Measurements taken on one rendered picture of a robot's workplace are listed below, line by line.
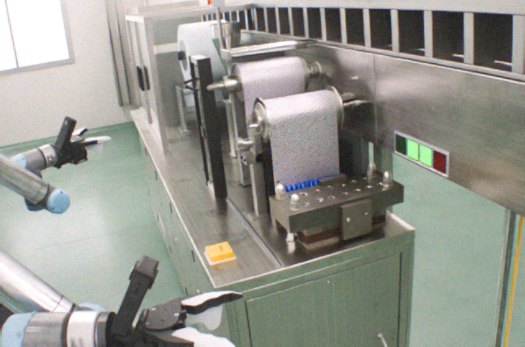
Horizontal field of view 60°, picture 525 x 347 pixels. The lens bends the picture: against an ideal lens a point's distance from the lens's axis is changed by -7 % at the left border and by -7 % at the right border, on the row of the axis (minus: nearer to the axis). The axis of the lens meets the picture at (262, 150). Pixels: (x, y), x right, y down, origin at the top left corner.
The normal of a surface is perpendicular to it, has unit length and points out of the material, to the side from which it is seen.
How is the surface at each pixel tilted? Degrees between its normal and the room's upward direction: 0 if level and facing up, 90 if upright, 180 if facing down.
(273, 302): 90
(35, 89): 90
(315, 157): 90
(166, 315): 8
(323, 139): 90
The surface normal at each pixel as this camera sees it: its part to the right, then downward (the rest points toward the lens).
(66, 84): 0.34, 0.26
